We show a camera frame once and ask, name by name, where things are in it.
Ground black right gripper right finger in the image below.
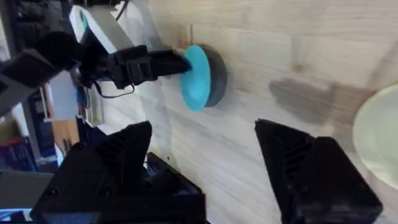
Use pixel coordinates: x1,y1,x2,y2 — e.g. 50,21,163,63
254,119,384,224

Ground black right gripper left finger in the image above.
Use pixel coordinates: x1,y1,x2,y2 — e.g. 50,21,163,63
32,121,153,207

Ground blue plate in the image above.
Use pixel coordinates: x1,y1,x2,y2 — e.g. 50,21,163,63
178,44,212,113

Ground pale green plate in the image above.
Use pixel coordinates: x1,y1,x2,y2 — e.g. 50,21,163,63
353,83,398,190

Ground brown cardboard box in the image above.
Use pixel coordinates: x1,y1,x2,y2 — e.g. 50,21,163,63
52,119,80,155

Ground black cable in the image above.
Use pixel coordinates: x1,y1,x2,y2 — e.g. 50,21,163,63
92,80,136,100

